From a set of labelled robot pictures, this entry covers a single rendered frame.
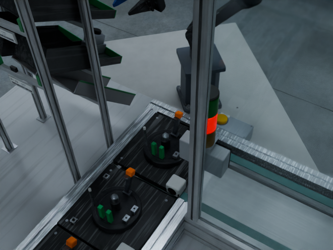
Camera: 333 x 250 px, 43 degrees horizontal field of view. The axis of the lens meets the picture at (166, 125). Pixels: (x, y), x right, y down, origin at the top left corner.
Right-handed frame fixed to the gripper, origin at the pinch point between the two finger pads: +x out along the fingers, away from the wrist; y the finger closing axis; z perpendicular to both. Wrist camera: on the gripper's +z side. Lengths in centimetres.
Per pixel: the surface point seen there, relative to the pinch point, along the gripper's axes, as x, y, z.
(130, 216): 46, 37, -22
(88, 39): 21.1, 9.5, 9.1
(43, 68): 36.0, 12.9, 15.4
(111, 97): 21.8, 6.3, -18.8
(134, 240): 50, 42, -23
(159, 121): 15.1, 17.6, -31.8
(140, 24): -86, -132, -157
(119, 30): -70, -139, -153
